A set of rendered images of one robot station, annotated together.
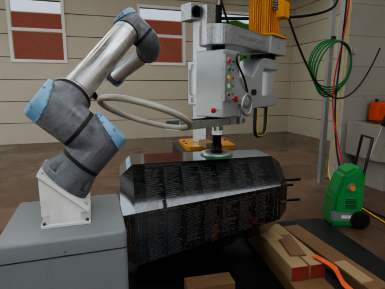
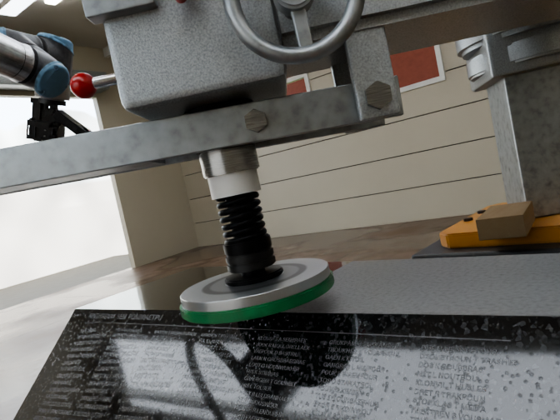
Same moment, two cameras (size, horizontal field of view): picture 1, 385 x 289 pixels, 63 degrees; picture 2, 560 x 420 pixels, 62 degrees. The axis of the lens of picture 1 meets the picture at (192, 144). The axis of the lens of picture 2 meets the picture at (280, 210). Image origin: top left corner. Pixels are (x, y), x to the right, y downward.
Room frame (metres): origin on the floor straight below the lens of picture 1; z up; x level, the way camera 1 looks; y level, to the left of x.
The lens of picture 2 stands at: (1.76, -0.73, 1.01)
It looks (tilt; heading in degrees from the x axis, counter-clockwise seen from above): 4 degrees down; 54
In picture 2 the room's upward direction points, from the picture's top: 12 degrees counter-clockwise
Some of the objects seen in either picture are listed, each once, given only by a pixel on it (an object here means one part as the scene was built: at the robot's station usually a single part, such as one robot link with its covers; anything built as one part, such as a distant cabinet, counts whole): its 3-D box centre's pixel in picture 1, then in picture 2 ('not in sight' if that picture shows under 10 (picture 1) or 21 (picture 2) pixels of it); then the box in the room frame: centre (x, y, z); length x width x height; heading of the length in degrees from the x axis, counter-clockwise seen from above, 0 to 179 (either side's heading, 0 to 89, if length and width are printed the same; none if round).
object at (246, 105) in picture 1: (242, 104); (292, 3); (2.13, -0.33, 1.20); 0.15 x 0.10 x 0.15; 142
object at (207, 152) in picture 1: (216, 152); (255, 282); (2.11, -0.17, 0.88); 0.21 x 0.21 x 0.01
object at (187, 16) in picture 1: (191, 12); not in sight; (3.09, 0.01, 2.00); 0.20 x 0.18 x 0.15; 11
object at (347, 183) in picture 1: (346, 179); not in sight; (2.94, -1.50, 0.43); 0.35 x 0.35 x 0.87; 86
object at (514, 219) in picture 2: (207, 143); (507, 219); (2.86, -0.14, 0.81); 0.20 x 0.10 x 0.05; 19
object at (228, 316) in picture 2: (216, 153); (256, 284); (2.11, -0.17, 0.87); 0.22 x 0.22 x 0.04
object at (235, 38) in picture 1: (244, 45); not in sight; (2.38, -0.38, 1.62); 0.96 x 0.25 x 0.17; 142
